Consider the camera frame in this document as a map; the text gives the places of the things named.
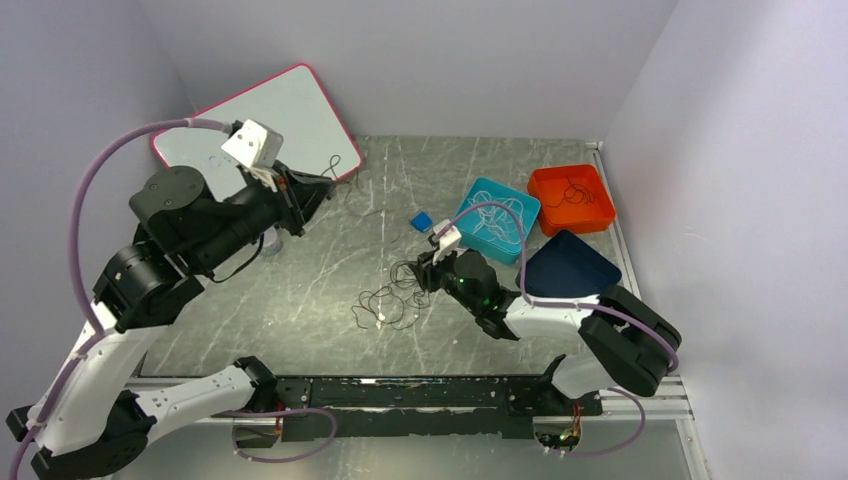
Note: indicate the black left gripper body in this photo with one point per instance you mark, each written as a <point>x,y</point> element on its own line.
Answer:
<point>286,213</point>

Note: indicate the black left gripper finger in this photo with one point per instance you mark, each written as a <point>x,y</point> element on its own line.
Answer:
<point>302,183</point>
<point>308,202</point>

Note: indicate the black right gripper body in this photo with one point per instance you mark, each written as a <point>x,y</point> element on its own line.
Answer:
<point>442,276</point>

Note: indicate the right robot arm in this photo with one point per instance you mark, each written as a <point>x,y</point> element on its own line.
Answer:
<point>627,344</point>

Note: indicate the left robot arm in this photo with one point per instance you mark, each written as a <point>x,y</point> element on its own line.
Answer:
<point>89,424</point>

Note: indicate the small clear plastic cup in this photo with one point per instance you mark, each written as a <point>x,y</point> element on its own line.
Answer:
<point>271,243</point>

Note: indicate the small blue stamp block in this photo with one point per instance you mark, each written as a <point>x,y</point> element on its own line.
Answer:
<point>421,222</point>

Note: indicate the light blue plastic bin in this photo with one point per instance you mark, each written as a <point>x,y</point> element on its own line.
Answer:
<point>505,219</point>

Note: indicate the pink framed whiteboard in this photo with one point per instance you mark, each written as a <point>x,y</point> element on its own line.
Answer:
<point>293,103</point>

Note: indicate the dark blue plastic bin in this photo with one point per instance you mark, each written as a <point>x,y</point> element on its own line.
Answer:
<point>567,267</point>

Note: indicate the orange plastic bin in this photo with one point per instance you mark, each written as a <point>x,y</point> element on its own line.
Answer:
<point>572,198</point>

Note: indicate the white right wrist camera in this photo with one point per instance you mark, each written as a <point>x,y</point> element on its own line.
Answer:
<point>446,238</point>

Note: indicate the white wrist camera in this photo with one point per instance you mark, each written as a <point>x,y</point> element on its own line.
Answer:
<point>253,145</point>
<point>446,238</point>

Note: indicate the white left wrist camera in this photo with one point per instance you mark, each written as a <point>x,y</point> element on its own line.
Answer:
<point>253,145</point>

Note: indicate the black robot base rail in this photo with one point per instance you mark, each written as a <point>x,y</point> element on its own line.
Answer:
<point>507,406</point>

